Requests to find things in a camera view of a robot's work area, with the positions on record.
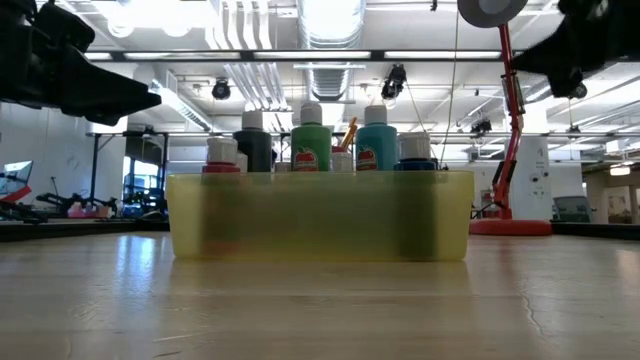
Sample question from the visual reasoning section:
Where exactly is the white round pillar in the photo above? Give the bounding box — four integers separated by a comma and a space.
509, 135, 552, 222

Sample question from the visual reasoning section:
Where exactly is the large green paint bottle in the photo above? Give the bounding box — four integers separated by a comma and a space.
290, 101, 333, 173

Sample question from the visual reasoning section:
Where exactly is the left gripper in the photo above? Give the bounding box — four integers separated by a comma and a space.
0, 0, 163, 127

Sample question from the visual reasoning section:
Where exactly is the large teal paint bottle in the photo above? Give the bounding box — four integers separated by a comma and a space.
354, 104, 399, 172

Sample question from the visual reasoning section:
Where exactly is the silver round air duct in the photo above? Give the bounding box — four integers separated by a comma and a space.
296, 0, 367, 101

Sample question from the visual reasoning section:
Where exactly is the yellow translucent plastic bin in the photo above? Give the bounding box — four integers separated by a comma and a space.
166, 169, 475, 263

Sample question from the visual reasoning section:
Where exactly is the red paint bottle black label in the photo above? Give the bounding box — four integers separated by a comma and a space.
200, 136, 242, 257

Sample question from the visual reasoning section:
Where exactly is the paintbrush gold ferrule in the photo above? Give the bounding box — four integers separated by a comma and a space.
340, 116, 359, 152

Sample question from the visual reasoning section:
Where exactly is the large black paint bottle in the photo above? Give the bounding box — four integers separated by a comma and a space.
231, 110, 274, 173

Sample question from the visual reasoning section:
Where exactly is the small blue paint bottle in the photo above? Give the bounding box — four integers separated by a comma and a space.
392, 131, 437, 262

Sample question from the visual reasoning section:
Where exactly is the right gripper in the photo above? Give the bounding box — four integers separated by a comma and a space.
509, 0, 640, 99

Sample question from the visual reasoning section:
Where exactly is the grey background bin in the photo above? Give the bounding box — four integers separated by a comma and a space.
551, 195, 594, 223

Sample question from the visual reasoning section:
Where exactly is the red lamp stand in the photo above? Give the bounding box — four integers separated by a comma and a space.
456, 0, 554, 238

